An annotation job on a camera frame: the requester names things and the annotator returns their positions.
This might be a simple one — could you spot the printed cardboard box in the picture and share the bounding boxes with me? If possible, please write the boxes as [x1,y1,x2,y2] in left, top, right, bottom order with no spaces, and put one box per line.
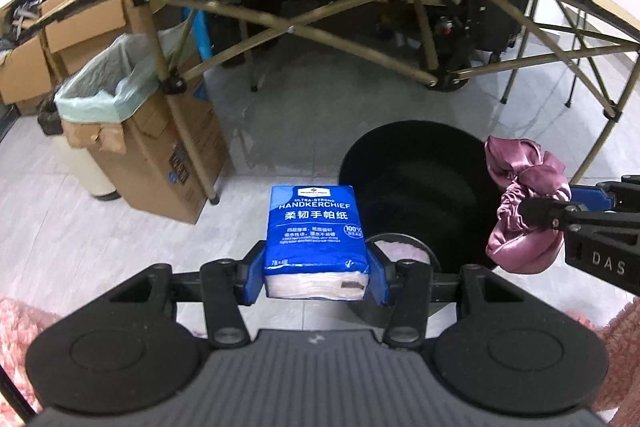
[62,27,232,226]

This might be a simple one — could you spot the blue tissue packet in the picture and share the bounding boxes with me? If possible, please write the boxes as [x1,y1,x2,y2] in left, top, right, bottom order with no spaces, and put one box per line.
[264,184,371,302]

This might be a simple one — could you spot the pink fuzzy cloth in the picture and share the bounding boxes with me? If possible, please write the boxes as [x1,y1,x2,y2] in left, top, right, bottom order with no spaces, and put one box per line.
[0,297,67,413]

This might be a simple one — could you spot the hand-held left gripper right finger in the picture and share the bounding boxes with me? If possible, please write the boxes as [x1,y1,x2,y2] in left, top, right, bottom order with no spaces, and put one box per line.
[365,243,546,349]

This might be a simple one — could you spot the small open cardboard box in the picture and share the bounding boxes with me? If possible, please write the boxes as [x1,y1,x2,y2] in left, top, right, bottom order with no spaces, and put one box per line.
[0,32,55,106]

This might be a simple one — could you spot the dark brown bag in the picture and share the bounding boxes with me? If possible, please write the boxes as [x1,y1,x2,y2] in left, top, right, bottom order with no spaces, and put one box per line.
[37,97,64,138]

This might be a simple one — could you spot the black round trash bin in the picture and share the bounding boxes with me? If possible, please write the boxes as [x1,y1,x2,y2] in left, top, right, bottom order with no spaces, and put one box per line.
[337,119,506,338]

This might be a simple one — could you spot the pink satin scrunchie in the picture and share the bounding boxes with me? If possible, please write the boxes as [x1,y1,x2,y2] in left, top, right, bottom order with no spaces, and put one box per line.
[484,135,572,274]

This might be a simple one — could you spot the white trash can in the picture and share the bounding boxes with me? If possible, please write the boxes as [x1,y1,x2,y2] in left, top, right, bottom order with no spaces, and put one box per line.
[47,132,121,201]

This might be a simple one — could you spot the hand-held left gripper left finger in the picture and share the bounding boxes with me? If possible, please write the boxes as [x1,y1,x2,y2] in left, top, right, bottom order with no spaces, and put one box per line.
[95,241,268,349]

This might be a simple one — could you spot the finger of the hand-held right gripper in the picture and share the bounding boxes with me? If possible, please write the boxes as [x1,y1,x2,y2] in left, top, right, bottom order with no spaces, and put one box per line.
[520,199,583,230]
[570,176,640,212]

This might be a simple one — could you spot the blue box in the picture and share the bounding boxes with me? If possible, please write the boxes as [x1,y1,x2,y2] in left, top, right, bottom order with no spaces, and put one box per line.
[181,0,212,64]

